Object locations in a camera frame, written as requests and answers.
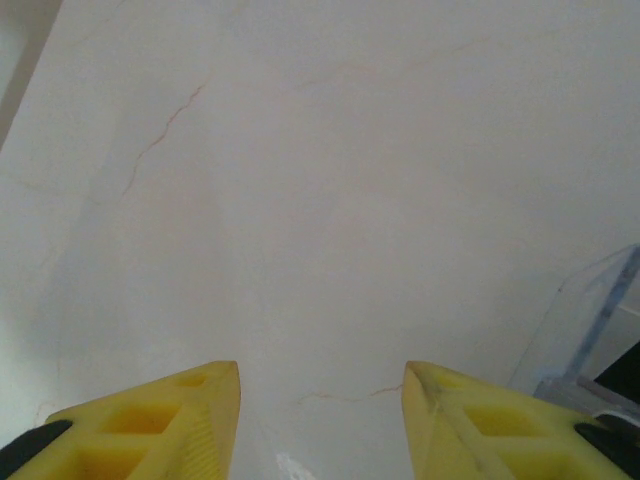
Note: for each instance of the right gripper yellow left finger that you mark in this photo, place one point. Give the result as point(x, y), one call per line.
point(125, 440)

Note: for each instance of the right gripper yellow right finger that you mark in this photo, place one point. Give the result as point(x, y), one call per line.
point(500, 440)

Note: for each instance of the clear acrylic card stand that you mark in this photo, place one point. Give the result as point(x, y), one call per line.
point(575, 310)

